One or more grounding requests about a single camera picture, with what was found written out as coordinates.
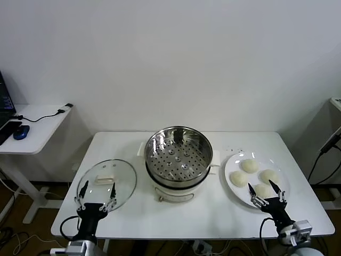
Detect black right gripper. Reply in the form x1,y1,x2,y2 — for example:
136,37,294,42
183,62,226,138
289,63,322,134
248,179,296,228

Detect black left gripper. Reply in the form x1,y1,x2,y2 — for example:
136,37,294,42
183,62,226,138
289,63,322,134
74,180,118,236

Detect white steamed baozi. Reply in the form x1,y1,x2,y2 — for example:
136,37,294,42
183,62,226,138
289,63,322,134
241,158,259,173
259,169,282,186
253,183,274,199
230,171,249,187

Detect glass pot lid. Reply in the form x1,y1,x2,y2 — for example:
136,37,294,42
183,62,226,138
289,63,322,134
76,158,138,214

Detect stainless steel steamer basket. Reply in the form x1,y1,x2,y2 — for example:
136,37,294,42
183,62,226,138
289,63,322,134
145,125,214,187

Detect white round plate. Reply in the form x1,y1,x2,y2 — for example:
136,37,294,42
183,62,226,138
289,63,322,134
224,151,291,210

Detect cream electric cooking pot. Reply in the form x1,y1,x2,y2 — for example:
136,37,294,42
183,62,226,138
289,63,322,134
137,141,221,203

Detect white power strip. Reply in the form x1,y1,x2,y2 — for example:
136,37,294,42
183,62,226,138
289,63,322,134
192,239,214,254

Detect white side desk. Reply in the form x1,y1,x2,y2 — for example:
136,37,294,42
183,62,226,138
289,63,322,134
0,103,75,225

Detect blue computer mouse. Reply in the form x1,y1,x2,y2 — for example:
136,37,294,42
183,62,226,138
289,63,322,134
13,124,30,140

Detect black laptop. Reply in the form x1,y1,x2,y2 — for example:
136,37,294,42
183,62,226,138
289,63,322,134
0,69,17,145

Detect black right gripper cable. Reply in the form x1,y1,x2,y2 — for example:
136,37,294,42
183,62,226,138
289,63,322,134
259,217,280,256

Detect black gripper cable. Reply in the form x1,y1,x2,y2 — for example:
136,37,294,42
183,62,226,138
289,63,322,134
259,217,280,256
59,215,82,241

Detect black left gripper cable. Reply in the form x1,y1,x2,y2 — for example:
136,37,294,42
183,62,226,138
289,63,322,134
59,215,82,241

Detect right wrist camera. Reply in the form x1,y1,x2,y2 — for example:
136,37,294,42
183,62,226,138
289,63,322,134
289,219,313,246

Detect white floor cable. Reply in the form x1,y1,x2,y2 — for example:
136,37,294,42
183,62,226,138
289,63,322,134
13,231,67,254

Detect black cable with adapter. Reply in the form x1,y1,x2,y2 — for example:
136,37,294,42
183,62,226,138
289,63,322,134
12,102,74,123

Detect black floor cables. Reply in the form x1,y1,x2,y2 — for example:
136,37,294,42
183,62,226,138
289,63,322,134
0,226,30,256

